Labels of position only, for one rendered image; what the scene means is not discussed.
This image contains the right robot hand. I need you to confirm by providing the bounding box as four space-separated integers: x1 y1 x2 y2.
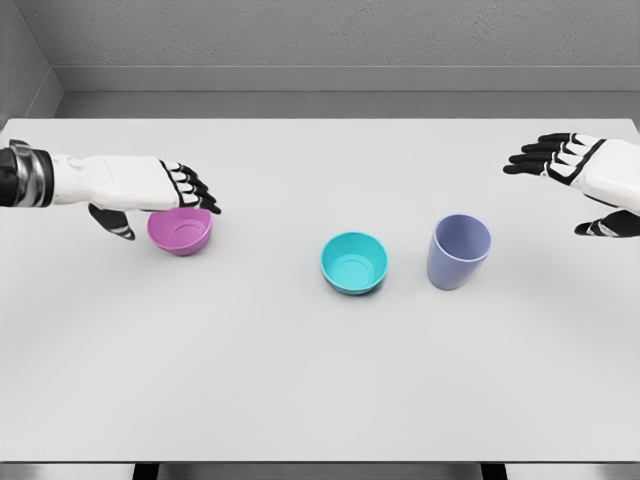
502 132 640 239

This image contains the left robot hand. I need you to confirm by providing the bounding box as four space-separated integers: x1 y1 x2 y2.
85 155 222 242

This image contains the pink bowl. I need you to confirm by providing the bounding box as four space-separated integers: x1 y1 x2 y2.
146 207 213 258

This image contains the lavender cup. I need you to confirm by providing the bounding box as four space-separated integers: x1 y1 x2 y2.
426 213 493 291

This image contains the teal bowl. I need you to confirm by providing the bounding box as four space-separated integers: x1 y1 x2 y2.
319 230 390 296

